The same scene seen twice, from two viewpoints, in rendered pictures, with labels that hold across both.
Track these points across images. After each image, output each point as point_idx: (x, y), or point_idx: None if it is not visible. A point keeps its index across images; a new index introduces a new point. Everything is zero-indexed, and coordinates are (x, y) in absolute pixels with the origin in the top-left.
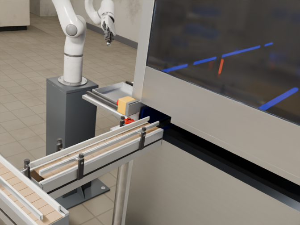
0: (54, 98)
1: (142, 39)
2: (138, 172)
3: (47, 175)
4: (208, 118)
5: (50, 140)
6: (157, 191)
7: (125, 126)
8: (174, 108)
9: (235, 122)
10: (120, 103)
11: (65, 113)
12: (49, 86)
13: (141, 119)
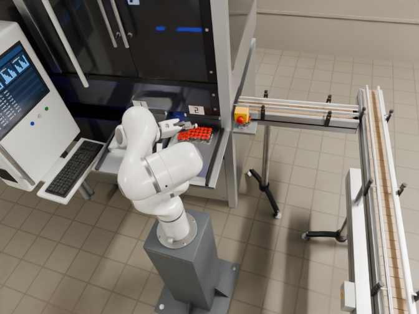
0: (203, 248)
1: (229, 61)
2: (236, 146)
3: (350, 111)
4: (244, 54)
5: (207, 282)
6: (240, 134)
7: (267, 105)
8: (239, 76)
9: (247, 38)
10: (247, 113)
11: (212, 228)
12: (197, 257)
13: (247, 104)
